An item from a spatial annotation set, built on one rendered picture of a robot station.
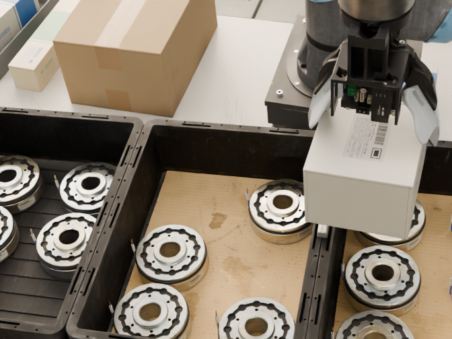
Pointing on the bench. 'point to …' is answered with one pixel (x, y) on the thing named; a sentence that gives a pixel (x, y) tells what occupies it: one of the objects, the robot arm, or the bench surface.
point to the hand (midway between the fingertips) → (373, 132)
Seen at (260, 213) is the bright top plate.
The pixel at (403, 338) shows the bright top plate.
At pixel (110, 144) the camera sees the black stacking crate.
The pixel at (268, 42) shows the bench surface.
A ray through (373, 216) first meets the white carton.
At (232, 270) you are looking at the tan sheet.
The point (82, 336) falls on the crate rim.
